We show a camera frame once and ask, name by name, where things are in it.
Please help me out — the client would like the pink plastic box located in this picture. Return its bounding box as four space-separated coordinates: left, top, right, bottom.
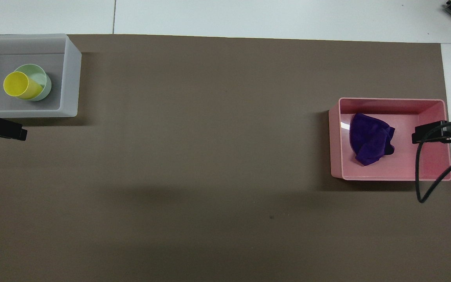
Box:
328 98 451 181

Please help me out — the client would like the white translucent plastic box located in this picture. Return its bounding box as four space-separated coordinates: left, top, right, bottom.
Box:
0 34 82 118

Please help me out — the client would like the purple crumpled cloth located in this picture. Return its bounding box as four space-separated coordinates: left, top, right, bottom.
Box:
349 113 396 166

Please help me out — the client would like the light green plastic cup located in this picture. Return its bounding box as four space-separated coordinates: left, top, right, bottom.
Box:
14 64 52 102

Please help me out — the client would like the yellow plastic cup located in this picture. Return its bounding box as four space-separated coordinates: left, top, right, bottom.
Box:
3 71 44 100

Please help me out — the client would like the black cable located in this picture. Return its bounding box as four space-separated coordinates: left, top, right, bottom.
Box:
415 119 451 204

